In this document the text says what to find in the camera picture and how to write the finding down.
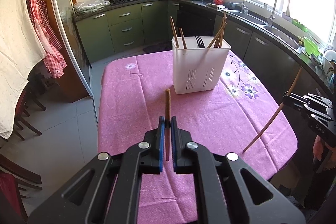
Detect black fork in holder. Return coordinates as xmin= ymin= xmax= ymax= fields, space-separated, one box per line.
xmin=195 ymin=36 xmax=205 ymax=48

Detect person's right hand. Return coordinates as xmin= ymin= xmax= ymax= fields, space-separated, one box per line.
xmin=313 ymin=135 xmax=336 ymax=170

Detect pink floral tablecloth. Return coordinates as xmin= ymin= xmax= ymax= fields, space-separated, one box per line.
xmin=98 ymin=51 xmax=297 ymax=223

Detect small chrome faucet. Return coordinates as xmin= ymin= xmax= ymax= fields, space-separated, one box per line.
xmin=241 ymin=0 xmax=248 ymax=14

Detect green kitchen cabinets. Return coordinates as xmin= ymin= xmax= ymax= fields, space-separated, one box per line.
xmin=76 ymin=0 xmax=179 ymax=64

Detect black sleeved right forearm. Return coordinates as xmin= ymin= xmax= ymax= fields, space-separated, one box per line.
xmin=287 ymin=162 xmax=335 ymax=220

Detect red checkered apron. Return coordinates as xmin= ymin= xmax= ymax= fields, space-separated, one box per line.
xmin=26 ymin=0 xmax=67 ymax=79

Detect white hanging cloth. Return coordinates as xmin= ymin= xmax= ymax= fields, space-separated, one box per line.
xmin=0 ymin=0 xmax=46 ymax=140

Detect white plastic utensil holder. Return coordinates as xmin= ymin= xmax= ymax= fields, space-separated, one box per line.
xmin=171 ymin=36 xmax=231 ymax=94

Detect plastic bag on counter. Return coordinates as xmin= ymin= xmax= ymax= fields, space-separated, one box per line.
xmin=72 ymin=0 xmax=110 ymax=15

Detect dark wooden chair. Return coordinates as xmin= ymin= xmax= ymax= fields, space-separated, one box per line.
xmin=1 ymin=77 xmax=46 ymax=141

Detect chrome kitchen faucet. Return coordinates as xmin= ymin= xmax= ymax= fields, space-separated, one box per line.
xmin=267 ymin=0 xmax=290 ymax=26

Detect brown chopstick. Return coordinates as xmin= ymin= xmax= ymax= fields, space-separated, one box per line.
xmin=165 ymin=89 xmax=171 ymax=161

